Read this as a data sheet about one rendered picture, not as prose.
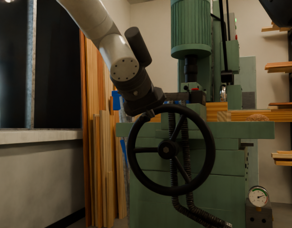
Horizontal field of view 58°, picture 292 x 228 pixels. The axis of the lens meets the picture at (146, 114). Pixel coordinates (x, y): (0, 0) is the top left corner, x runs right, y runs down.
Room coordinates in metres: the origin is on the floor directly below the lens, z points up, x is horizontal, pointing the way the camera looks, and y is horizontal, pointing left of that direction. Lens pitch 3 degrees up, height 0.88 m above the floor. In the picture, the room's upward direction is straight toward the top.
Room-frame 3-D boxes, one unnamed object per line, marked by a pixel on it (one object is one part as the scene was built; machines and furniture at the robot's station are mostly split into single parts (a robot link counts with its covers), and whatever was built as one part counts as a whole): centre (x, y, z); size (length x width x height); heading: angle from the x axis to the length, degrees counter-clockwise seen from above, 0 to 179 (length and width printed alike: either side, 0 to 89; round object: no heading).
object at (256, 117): (0.97, -0.41, 0.91); 0.12 x 0.09 x 0.03; 158
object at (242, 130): (1.04, -0.17, 0.87); 0.61 x 0.30 x 0.06; 68
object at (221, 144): (1.09, -0.18, 0.82); 0.40 x 0.21 x 0.04; 68
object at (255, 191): (0.86, -0.36, 0.65); 0.06 x 0.04 x 0.08; 68
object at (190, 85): (1.17, -0.21, 1.03); 0.14 x 0.07 x 0.09; 158
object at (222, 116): (0.97, -0.29, 0.92); 0.04 x 0.03 x 0.04; 46
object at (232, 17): (1.39, -0.45, 1.40); 0.10 x 0.06 x 0.16; 158
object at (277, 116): (1.12, -0.28, 0.92); 0.62 x 0.02 x 0.04; 68
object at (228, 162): (1.26, -0.24, 0.76); 0.57 x 0.45 x 0.09; 158
